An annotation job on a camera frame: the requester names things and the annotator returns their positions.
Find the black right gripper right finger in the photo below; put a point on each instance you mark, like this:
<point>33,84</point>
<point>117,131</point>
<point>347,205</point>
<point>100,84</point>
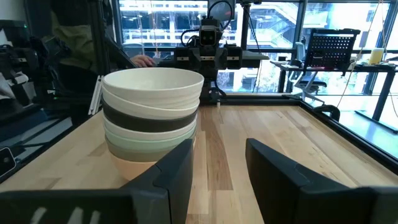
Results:
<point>280,193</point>

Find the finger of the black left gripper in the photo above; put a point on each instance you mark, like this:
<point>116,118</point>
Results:
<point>185,59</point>
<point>234,57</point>

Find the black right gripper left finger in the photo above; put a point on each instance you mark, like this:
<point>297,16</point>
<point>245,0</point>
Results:
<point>168,186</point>

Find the white bowl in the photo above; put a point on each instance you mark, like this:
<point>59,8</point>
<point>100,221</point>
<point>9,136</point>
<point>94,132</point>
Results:
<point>140,134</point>
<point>130,107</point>
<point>152,84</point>

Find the peach orange bowl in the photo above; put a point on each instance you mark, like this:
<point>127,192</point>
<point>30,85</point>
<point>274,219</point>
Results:
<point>130,169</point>

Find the olive green bowl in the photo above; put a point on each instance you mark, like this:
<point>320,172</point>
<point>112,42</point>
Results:
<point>133,155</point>

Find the mint green bowl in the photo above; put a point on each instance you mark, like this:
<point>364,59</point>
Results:
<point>136,143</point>

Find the black bowl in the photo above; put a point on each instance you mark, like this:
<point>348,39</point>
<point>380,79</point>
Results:
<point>140,123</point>

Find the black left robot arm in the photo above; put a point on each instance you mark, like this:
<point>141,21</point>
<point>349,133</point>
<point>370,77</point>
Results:
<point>211,88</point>

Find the person's hand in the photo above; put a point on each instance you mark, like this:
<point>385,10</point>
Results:
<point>143,61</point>

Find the office chair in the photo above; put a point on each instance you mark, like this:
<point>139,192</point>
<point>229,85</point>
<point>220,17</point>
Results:
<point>308,82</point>

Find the black perforated panel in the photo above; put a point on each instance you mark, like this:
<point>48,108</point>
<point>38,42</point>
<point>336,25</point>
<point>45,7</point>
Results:
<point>329,49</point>

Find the black clamp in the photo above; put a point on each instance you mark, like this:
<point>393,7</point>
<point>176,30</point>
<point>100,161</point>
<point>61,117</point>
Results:
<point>332,110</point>

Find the white aluminium extrusion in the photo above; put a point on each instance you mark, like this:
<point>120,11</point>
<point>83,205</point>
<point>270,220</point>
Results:
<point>94,99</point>

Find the person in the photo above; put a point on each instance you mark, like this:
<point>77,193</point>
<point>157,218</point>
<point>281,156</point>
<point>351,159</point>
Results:
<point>77,40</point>

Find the black desk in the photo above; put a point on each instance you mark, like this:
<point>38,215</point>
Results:
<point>373,68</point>

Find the yellow cup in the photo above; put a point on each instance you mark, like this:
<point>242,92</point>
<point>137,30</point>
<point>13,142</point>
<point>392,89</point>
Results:
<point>376,56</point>

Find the black phone device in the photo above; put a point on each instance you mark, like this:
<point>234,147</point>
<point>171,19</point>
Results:
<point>6,161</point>

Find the black equipment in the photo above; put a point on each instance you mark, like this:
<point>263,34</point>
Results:
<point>18,59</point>

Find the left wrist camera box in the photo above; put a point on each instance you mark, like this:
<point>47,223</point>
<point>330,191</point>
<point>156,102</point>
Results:
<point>207,36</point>

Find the black frame post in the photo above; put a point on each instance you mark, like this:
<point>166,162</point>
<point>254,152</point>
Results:
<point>99,37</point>

